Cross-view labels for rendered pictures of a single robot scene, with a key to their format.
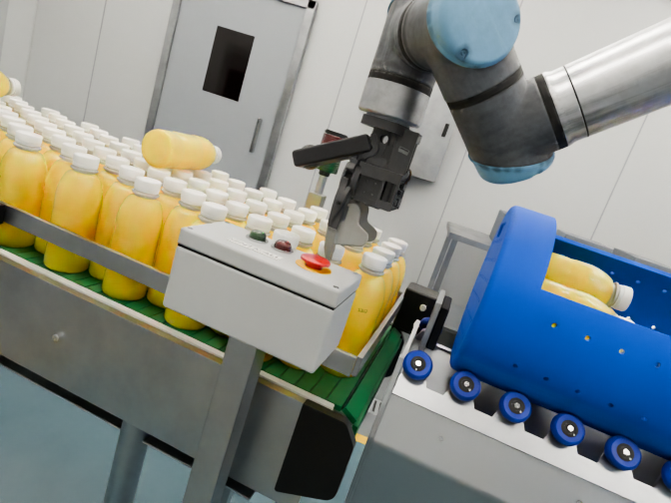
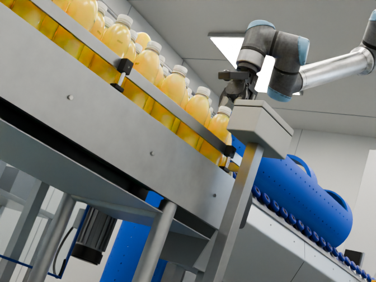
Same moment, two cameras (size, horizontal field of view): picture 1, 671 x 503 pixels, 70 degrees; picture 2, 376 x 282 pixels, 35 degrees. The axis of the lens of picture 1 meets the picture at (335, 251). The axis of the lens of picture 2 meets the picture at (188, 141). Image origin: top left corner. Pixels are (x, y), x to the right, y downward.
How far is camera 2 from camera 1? 1.83 m
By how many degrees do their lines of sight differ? 68
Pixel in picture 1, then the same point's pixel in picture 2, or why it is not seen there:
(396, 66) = (264, 50)
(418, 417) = not seen: hidden behind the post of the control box
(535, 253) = not seen: hidden behind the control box
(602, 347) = (283, 163)
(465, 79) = (296, 67)
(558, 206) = not seen: outside the picture
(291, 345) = (282, 149)
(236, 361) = (257, 158)
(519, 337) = (268, 160)
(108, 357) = (175, 165)
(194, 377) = (208, 174)
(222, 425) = (249, 187)
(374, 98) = (257, 60)
